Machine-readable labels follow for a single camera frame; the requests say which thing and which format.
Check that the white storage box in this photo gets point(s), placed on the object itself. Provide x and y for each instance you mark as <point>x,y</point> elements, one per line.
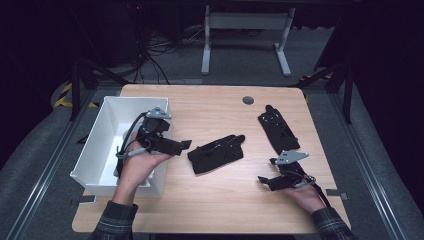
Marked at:
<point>106,150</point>

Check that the yellow black hazard tape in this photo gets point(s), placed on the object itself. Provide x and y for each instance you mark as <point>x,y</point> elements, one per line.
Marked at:
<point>63,98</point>

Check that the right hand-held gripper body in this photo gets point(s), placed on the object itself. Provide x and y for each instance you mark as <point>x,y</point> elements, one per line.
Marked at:
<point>293,175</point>

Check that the person's left hand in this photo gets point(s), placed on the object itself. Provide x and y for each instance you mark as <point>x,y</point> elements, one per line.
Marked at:
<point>136,170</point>

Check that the grey round table grommet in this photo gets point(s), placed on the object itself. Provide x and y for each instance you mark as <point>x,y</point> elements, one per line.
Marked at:
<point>248,100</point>

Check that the wide black glove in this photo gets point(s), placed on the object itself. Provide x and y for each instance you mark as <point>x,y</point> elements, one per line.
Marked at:
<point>216,154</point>

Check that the black metal tripod stand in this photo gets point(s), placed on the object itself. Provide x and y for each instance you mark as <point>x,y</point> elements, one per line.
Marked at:
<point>347,96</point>
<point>76,90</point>

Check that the white metal stand frame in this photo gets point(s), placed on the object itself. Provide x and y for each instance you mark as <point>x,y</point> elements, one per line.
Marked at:
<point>246,21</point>

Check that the person's right hand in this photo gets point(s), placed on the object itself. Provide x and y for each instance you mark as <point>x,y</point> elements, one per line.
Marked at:
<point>308,198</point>

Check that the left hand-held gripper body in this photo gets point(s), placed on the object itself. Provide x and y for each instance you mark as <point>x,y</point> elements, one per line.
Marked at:
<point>155,128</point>

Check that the narrow black glove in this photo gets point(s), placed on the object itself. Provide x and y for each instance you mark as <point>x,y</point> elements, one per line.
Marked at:
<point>278,131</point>

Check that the aluminium floor rail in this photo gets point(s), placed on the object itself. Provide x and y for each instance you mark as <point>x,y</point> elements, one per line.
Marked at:
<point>366,166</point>
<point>50,163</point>

